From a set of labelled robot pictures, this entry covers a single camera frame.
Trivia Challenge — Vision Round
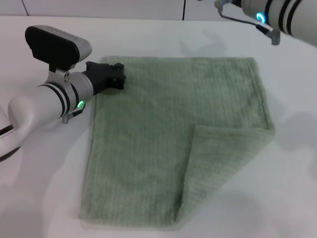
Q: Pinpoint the grey right arm cable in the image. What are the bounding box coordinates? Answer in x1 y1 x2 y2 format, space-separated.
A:
213 0 282 46

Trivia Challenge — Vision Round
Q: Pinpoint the grey left arm cable plug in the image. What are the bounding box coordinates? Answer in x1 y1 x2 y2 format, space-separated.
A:
61 102 86 124

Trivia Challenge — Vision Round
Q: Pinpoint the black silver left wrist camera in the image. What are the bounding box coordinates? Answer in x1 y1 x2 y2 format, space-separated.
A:
24 24 93 73

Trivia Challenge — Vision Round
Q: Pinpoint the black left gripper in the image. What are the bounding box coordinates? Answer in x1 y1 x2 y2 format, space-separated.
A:
81 61 127 96

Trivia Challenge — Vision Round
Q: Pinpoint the green terry towel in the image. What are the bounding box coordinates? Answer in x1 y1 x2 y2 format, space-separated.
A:
78 56 276 225

